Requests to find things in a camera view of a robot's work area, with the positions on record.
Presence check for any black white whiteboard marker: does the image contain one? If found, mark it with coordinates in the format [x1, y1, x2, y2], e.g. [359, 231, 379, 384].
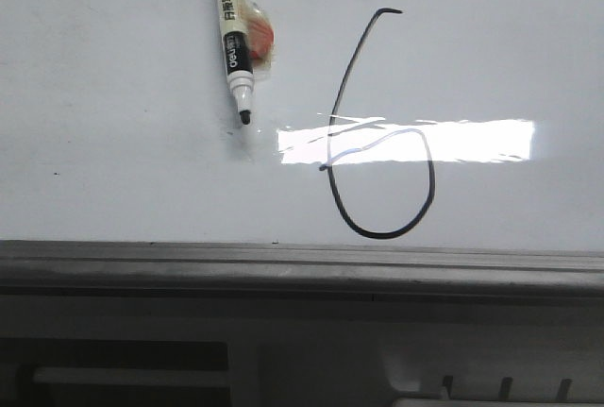
[217, 0, 255, 126]

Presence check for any grey aluminium whiteboard frame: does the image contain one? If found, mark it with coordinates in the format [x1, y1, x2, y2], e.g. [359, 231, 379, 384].
[1, 240, 603, 302]

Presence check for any white whiteboard surface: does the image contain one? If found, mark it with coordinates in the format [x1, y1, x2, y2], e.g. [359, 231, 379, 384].
[1, 0, 603, 251]

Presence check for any white tray with slots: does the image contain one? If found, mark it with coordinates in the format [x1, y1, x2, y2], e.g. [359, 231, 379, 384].
[386, 347, 603, 406]

